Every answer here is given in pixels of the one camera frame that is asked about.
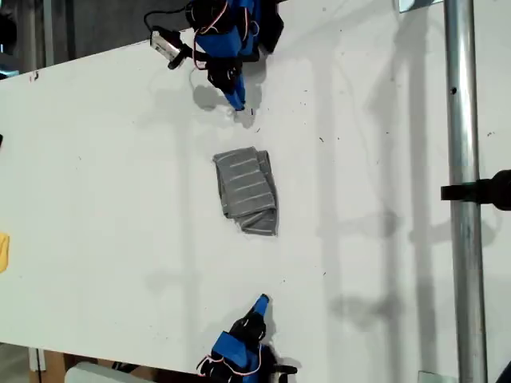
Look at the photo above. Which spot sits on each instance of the grey white-striped towel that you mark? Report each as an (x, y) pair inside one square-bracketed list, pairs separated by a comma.
[(247, 187)]

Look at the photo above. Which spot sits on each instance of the white box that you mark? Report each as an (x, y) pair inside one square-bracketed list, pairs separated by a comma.
[(100, 375)]

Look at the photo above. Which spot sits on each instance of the wooden table support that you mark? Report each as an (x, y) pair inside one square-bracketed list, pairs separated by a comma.
[(54, 367)]

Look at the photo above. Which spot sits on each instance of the black clamp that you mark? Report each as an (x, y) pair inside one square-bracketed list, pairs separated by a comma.
[(479, 190)]

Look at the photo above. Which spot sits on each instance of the yellow object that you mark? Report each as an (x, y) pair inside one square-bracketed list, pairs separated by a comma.
[(4, 253)]

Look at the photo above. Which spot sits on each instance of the steel post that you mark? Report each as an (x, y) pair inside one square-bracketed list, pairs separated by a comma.
[(465, 239)]

